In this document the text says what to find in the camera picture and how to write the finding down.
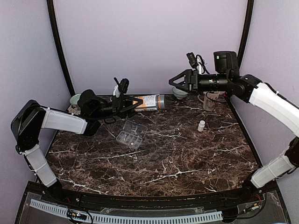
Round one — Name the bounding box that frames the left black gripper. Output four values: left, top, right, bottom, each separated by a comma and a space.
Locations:
92, 94, 146, 119

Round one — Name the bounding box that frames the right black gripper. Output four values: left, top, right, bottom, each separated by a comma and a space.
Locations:
169, 69, 230, 95

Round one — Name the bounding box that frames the amber pill bottle grey cap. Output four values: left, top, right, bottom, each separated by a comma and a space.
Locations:
134, 94, 165, 112

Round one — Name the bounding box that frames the clear plastic pill organizer box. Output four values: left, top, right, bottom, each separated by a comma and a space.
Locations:
116, 120, 148, 149

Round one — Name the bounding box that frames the white pill bottle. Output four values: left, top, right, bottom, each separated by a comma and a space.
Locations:
197, 120, 206, 132

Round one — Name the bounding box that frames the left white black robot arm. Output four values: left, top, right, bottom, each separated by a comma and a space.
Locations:
11, 90, 143, 203

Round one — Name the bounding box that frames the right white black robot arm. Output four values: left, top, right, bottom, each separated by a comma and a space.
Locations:
169, 51, 299, 203

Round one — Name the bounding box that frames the right celadon green bowl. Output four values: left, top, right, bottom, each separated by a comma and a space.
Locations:
172, 87, 188, 100

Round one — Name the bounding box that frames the celadon green bowl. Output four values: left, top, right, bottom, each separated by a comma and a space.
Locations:
70, 93, 81, 106
172, 87, 188, 100

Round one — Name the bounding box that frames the cream printed mug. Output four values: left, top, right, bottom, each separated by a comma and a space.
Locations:
198, 92, 220, 112

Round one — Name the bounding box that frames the left celadon green bowl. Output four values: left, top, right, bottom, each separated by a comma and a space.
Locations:
70, 93, 81, 106

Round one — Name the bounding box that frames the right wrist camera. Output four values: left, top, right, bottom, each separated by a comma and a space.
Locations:
186, 52, 210, 74

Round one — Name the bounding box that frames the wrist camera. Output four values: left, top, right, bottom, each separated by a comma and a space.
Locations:
113, 77, 129, 98
186, 52, 210, 74

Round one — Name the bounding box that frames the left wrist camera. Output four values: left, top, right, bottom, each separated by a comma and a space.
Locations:
113, 77, 129, 98

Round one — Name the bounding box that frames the right black frame post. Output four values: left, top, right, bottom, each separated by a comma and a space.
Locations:
238, 0, 254, 58

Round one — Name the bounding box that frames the black frame post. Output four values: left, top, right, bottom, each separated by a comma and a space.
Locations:
238, 0, 254, 58
46, 0, 75, 97

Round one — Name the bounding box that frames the left black frame post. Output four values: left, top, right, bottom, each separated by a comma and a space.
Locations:
46, 0, 75, 97

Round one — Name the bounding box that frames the white slotted cable duct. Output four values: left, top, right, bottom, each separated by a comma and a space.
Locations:
29, 199, 223, 224

